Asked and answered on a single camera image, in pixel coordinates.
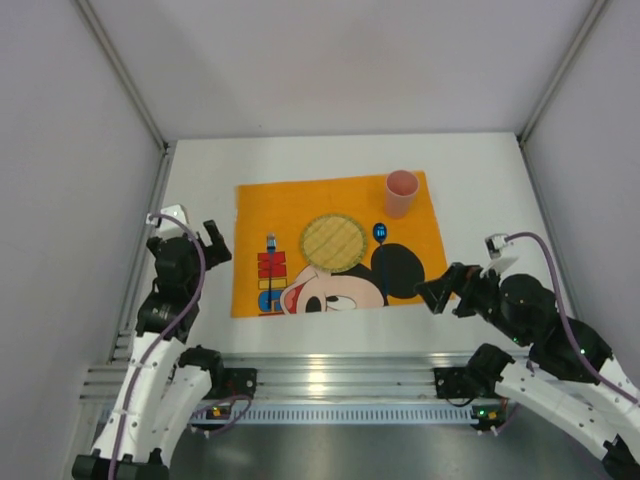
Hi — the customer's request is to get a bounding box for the orange Mickey Mouse placemat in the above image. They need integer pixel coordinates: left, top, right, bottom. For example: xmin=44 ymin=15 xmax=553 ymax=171
xmin=231 ymin=172 xmax=448 ymax=318

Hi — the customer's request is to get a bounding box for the pink plastic cup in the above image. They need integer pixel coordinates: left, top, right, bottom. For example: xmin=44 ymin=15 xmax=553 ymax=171
xmin=385 ymin=170 xmax=420 ymax=218

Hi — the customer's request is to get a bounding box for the yellow round plate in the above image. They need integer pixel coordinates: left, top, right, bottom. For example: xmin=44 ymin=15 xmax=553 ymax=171
xmin=299 ymin=214 xmax=368 ymax=273

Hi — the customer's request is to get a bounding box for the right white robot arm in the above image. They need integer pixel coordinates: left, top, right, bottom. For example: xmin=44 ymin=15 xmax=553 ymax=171
xmin=415 ymin=232 xmax=639 ymax=479

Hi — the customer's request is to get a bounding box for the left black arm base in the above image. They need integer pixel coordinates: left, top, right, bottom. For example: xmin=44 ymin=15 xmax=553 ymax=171
xmin=217 ymin=367 xmax=258 ymax=398

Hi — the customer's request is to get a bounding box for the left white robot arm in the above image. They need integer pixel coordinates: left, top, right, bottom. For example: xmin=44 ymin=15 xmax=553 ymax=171
xmin=72 ymin=204 xmax=231 ymax=479

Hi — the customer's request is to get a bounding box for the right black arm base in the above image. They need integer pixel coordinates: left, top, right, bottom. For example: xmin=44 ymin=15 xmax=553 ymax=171
xmin=433 ymin=367 xmax=499 ymax=404

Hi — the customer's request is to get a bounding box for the perforated grey cable duct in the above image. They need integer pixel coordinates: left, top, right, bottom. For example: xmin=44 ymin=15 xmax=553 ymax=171
xmin=190 ymin=403 xmax=501 ymax=427

